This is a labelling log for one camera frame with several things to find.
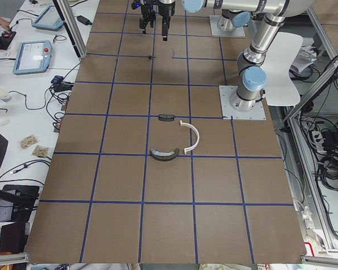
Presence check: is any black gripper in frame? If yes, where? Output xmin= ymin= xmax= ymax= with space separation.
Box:
xmin=158 ymin=0 xmax=175 ymax=41
xmin=131 ymin=0 xmax=157 ymax=34

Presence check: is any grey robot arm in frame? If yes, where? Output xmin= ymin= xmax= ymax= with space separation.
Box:
xmin=182 ymin=0 xmax=313 ymax=106
xmin=131 ymin=1 xmax=251 ymax=41

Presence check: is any black power adapter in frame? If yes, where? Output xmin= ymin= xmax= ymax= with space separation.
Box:
xmin=77 ymin=15 xmax=92 ymax=25

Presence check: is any dark brake pad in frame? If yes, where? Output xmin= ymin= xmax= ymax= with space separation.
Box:
xmin=158 ymin=114 xmax=175 ymax=122

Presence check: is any blue teach pendant far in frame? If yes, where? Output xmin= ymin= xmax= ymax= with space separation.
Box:
xmin=32 ymin=5 xmax=63 ymax=31

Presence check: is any blue teach pendant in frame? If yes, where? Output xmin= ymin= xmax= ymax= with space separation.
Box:
xmin=13 ymin=40 xmax=52 ymax=75
xmin=32 ymin=5 xmax=63 ymax=31

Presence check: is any white curved plastic part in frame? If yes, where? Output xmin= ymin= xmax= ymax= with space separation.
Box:
xmin=179 ymin=120 xmax=201 ymax=155

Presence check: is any blue teach pendant near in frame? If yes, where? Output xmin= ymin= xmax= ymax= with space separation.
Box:
xmin=13 ymin=40 xmax=52 ymax=75

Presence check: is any green curved brake shoe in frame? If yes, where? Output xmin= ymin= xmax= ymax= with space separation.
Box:
xmin=150 ymin=148 xmax=180 ymax=161

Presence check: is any white chair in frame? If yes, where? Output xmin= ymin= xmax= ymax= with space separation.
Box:
xmin=261 ymin=32 xmax=303 ymax=106

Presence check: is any white paper cup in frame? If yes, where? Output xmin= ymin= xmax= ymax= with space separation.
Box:
xmin=0 ymin=87 xmax=12 ymax=102

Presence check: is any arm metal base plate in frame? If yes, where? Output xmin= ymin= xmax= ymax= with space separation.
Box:
xmin=219 ymin=85 xmax=266 ymax=121
xmin=210 ymin=15 xmax=245 ymax=38

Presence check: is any aluminium frame post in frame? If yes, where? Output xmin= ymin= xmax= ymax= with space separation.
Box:
xmin=53 ymin=0 xmax=87 ymax=59

